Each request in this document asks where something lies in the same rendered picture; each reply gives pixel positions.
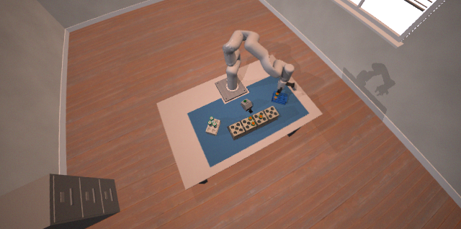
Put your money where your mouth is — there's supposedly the beige bucket adapter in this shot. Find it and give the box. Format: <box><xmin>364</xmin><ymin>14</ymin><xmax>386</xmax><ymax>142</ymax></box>
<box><xmin>229</xmin><ymin>122</ymin><xmax>245</xmax><ymax>139</ymax></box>
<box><xmin>263</xmin><ymin>106</ymin><xmax>279</xmax><ymax>123</ymax></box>
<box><xmin>241</xmin><ymin>117</ymin><xmax>256</xmax><ymax>133</ymax></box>
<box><xmin>252</xmin><ymin>111</ymin><xmax>268</xmax><ymax>128</ymax></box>

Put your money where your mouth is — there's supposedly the beige tube rack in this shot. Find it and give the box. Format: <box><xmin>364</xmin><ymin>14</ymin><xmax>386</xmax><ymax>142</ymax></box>
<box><xmin>205</xmin><ymin>119</ymin><xmax>220</xmax><ymax>136</ymax></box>

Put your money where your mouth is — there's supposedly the blue flat mat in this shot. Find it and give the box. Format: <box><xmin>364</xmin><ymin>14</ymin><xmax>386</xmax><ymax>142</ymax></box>
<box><xmin>187</xmin><ymin>76</ymin><xmax>309</xmax><ymax>167</ymax></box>

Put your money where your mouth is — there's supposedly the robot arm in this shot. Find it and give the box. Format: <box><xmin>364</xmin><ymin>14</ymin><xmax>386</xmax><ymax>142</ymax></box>
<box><xmin>223</xmin><ymin>30</ymin><xmax>297</xmax><ymax>92</ymax></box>

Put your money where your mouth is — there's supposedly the blue tube rack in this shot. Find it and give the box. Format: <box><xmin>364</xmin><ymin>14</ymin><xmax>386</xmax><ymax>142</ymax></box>
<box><xmin>272</xmin><ymin>91</ymin><xmax>287</xmax><ymax>105</ymax></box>

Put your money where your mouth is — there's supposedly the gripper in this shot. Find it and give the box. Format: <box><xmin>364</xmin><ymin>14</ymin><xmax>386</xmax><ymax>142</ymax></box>
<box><xmin>277</xmin><ymin>80</ymin><xmax>287</xmax><ymax>94</ymax></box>

